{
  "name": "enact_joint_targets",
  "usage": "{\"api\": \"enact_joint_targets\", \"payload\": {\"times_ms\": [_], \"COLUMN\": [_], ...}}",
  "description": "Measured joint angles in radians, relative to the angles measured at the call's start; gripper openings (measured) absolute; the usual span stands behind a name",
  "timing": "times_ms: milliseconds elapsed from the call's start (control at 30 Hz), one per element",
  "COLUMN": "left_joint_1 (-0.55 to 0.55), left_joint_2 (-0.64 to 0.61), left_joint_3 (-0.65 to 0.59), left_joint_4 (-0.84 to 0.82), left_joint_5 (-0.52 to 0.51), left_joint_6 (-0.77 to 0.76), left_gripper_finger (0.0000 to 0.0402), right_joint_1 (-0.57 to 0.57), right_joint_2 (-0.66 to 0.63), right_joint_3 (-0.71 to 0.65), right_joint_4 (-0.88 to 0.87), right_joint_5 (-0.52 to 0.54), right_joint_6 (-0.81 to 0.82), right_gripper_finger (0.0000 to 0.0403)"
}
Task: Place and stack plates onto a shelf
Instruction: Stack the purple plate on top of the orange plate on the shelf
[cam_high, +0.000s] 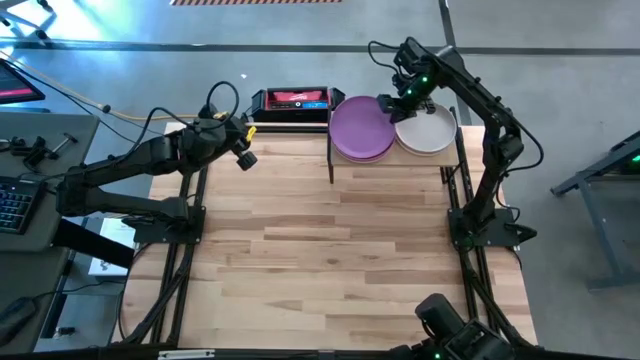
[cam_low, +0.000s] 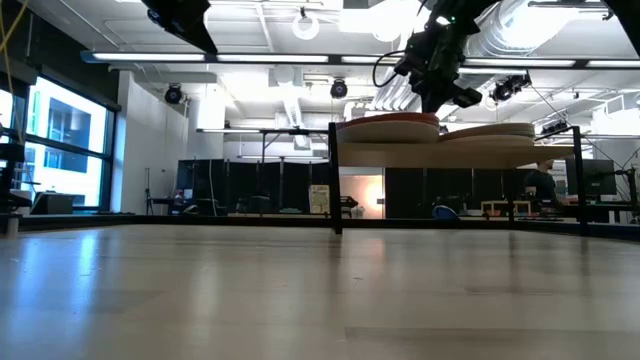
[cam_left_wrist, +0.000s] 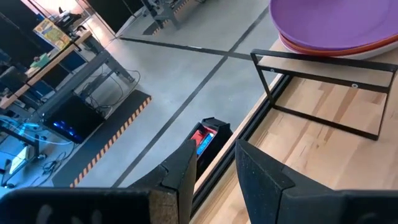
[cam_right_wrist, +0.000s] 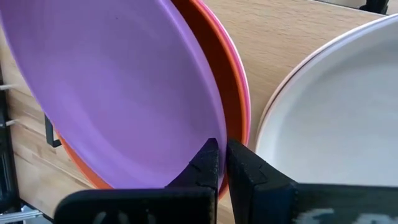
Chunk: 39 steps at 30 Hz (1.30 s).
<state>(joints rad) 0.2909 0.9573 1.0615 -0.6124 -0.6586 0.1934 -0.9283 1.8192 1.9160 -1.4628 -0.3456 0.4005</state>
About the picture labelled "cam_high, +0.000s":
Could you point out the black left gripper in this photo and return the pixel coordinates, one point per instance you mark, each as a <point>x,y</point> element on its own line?
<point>235,137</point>

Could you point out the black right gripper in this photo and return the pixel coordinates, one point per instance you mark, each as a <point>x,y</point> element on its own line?
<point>415,100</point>

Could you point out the purple plate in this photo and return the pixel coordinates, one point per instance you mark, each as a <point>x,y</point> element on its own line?
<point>362,127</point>

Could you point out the cream plate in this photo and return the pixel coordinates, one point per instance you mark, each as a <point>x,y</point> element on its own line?
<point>425,132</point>

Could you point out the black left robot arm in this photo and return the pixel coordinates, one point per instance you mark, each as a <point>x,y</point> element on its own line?
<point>150,155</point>

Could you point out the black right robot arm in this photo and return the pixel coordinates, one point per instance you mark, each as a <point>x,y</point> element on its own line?
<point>492,150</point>

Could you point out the yellow tag label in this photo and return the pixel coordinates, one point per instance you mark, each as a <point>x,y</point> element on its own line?
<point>251,133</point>

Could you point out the red and black toolbox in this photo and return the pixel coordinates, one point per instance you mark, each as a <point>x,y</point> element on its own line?
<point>295,97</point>

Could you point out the white booklet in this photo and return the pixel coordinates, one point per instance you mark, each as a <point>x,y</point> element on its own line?
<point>120,235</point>

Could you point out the black flat bar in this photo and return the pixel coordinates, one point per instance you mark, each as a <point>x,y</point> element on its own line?
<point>90,242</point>

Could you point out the grey desk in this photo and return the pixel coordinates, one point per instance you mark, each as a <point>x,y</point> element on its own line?
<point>60,150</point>

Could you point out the grey metal stand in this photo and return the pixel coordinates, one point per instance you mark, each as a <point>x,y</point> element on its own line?
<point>585,176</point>

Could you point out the black clamp tool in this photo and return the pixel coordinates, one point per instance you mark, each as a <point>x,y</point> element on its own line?
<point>35,155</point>

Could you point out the black backlit keyboard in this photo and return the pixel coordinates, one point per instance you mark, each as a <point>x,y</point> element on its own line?
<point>20,205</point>

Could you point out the black computer monitor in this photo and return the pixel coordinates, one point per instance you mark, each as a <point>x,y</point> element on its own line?
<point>17,85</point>

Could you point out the grey side table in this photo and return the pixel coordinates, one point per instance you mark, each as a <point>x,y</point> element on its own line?
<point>30,275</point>

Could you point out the black computer mouse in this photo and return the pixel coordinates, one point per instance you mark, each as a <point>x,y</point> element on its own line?
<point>17,317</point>

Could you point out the black aluminium rig frame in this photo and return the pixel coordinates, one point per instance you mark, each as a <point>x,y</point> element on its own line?
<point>201,192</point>

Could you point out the silver metal bracket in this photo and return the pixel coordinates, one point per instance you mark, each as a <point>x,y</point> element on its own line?
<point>187,354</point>

